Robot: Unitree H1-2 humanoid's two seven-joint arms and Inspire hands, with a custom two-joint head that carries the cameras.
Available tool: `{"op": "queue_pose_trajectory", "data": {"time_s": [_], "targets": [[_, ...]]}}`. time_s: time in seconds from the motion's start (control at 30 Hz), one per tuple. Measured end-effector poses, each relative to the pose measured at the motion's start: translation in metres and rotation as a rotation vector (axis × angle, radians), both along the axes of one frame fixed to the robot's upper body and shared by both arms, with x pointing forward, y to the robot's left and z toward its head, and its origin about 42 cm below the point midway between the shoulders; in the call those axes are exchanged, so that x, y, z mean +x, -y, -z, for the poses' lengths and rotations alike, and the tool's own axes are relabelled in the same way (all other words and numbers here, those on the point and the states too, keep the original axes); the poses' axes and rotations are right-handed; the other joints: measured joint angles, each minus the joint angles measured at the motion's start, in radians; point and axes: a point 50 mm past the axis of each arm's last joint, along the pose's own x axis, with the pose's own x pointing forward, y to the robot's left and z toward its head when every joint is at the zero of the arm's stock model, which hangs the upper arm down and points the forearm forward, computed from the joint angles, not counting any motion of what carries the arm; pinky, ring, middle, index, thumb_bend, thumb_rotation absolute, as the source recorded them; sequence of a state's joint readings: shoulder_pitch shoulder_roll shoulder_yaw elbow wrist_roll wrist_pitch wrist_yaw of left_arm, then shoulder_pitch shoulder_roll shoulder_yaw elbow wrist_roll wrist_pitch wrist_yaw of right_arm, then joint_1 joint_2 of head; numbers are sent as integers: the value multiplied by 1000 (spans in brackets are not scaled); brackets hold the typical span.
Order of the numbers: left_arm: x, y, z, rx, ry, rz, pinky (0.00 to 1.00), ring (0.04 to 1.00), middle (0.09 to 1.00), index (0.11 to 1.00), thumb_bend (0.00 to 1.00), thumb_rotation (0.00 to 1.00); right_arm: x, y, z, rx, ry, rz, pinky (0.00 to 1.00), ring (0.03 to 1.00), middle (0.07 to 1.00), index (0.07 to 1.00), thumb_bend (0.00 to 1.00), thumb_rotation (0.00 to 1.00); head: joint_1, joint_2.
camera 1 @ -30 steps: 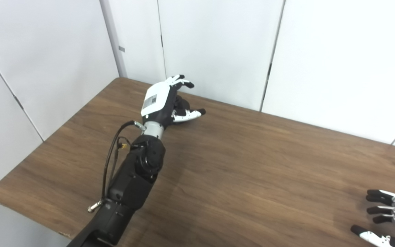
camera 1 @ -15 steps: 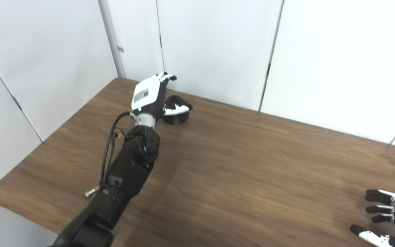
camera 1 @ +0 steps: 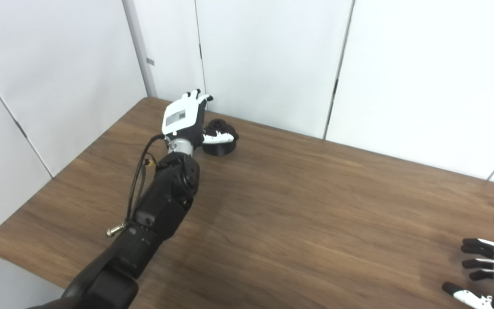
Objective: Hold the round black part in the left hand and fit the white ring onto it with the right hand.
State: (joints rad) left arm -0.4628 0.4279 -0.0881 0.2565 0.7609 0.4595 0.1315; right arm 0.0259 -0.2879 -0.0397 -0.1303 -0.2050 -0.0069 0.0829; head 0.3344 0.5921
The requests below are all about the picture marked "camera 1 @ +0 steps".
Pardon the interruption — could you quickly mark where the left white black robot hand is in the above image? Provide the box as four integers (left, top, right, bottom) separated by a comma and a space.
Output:
162, 89, 239, 148

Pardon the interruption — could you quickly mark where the round black part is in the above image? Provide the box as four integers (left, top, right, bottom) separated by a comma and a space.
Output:
202, 119, 237, 156

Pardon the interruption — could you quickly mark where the left wrist thin wire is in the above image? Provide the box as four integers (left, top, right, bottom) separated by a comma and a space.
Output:
138, 157, 157, 202

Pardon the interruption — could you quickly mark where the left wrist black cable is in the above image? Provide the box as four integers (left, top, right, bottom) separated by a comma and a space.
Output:
106, 134, 166, 237

